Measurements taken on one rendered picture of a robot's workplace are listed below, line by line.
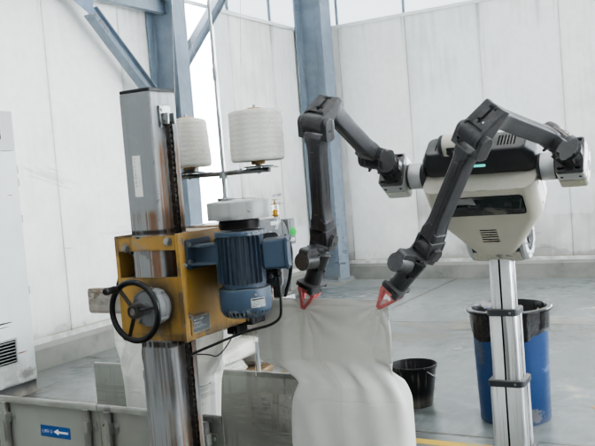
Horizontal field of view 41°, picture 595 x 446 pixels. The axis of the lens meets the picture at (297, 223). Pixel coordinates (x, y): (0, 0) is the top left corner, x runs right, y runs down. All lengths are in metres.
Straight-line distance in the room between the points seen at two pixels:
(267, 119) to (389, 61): 8.84
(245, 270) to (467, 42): 8.77
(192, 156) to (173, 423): 0.81
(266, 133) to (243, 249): 0.36
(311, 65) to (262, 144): 9.07
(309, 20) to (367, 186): 2.45
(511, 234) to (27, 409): 1.87
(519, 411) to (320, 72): 8.77
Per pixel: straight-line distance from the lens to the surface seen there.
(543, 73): 10.52
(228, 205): 2.22
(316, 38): 11.41
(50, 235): 7.46
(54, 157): 7.55
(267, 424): 3.18
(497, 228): 2.79
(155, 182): 2.32
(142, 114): 2.34
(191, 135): 2.52
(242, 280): 2.25
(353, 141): 2.56
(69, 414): 3.06
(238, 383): 3.20
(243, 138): 2.37
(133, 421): 2.86
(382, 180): 2.81
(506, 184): 2.68
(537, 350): 4.66
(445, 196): 2.29
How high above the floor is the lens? 1.46
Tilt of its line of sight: 3 degrees down
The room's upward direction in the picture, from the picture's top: 5 degrees counter-clockwise
